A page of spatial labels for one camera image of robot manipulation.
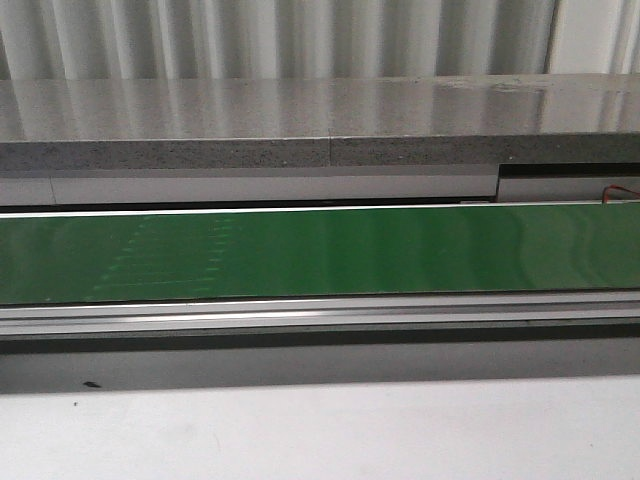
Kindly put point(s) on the grey stone counter slab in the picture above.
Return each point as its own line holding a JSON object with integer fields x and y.
{"x": 153, "y": 124}

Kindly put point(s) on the aluminium conveyor front rail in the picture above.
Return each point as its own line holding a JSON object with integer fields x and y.
{"x": 523, "y": 308}

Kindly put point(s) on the silver rear conveyor rail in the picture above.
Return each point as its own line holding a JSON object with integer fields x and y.
{"x": 426, "y": 184}

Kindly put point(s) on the green conveyor belt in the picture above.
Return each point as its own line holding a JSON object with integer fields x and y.
{"x": 206, "y": 255}

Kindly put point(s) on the white pleated curtain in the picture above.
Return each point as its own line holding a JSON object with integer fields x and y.
{"x": 315, "y": 39}

